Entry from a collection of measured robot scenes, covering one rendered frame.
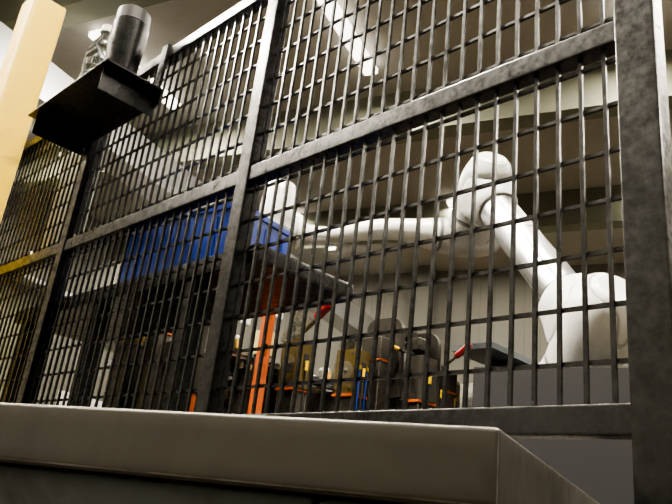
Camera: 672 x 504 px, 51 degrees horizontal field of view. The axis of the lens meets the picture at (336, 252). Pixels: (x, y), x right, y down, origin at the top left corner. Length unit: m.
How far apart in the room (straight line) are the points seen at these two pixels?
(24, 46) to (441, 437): 2.00
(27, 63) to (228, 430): 1.88
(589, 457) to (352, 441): 1.04
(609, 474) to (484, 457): 1.03
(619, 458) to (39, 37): 1.87
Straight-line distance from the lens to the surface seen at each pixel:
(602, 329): 1.49
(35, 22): 2.31
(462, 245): 2.03
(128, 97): 1.49
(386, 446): 0.39
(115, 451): 0.49
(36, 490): 0.59
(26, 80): 2.22
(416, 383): 1.87
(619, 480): 1.40
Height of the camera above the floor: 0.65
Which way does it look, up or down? 21 degrees up
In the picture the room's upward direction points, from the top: 7 degrees clockwise
